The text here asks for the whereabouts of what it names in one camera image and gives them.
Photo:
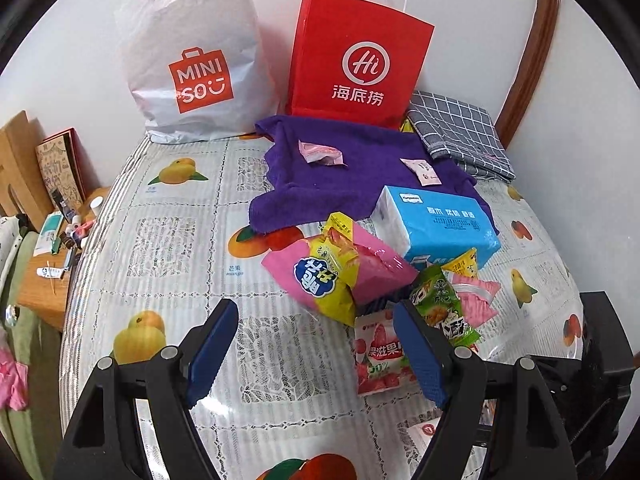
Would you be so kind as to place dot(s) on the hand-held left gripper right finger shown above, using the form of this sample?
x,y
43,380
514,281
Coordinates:
x,y
420,357

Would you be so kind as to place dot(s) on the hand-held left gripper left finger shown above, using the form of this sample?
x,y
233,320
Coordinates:
x,y
212,360

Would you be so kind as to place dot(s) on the red strawberry jelly packet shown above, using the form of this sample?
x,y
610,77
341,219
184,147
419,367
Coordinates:
x,y
372,355

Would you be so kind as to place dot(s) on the pink zip packet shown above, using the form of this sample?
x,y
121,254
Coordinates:
x,y
475,305

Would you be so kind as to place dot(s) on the pink yellow snack packet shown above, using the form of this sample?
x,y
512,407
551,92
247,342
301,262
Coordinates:
x,y
320,270

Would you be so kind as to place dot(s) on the green snack packet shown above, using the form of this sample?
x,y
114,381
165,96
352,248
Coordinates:
x,y
442,310

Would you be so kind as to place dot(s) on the white red packet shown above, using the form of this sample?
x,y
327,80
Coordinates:
x,y
422,435

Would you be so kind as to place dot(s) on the fruit print tablecloth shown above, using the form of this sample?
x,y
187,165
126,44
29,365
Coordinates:
x,y
175,270

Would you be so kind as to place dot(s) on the blue tissue pack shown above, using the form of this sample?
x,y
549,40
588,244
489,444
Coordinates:
x,y
440,230

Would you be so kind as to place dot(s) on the wooden bedside table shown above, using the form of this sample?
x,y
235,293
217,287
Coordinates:
x,y
40,300

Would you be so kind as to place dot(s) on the small white tube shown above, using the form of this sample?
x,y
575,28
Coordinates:
x,y
50,272

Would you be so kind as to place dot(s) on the small white pink packet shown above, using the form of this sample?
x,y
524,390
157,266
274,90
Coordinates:
x,y
422,172

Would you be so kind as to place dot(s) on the green cloth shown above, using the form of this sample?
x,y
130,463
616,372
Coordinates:
x,y
25,360

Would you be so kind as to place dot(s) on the white bottle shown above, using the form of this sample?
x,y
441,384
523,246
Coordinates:
x,y
95,204

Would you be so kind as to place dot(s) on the pink cloth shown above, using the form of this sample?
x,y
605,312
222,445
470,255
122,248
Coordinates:
x,y
15,380

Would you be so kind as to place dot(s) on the teal white tube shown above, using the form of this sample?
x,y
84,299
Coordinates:
x,y
47,235

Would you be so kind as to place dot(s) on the purple towel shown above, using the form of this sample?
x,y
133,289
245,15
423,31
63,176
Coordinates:
x,y
370,150

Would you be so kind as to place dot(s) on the grey checked cloth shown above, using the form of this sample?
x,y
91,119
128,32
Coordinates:
x,y
460,130

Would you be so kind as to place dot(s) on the small yellow packet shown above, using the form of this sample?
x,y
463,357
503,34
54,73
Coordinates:
x,y
406,125

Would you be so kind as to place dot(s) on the printed kraft notebook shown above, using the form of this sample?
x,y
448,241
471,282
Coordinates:
x,y
55,170

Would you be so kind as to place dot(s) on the brown cardboard board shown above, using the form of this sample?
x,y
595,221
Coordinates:
x,y
20,160

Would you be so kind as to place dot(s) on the red paper bag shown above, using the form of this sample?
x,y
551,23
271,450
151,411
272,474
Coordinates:
x,y
360,25

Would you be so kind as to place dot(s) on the white plastic shopping bag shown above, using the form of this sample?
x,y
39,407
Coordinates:
x,y
200,20

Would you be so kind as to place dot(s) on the brown wooden door frame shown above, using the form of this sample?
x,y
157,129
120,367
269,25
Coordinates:
x,y
537,45

